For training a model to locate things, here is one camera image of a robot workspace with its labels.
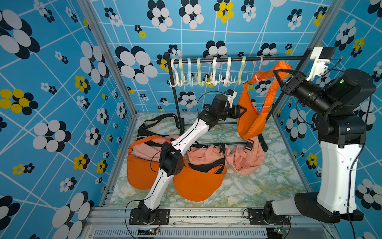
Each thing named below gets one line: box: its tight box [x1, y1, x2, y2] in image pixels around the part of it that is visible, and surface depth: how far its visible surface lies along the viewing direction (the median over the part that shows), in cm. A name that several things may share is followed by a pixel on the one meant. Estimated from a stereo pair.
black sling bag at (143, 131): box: [137, 113, 182, 137], surface depth 114 cm
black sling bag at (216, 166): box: [187, 141, 226, 174], surface depth 88 cm
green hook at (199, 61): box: [193, 57, 206, 88], surface depth 69 cm
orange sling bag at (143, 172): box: [126, 135, 172, 190], surface depth 93 cm
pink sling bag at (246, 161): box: [227, 135, 266, 176], surface depth 91 cm
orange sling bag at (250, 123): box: [237, 60, 292, 139], surface depth 75 cm
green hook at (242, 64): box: [233, 56, 249, 86], surface depth 69 cm
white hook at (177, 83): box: [168, 58, 184, 88], surface depth 69 cm
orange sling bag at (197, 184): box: [173, 156, 228, 202], surface depth 83 cm
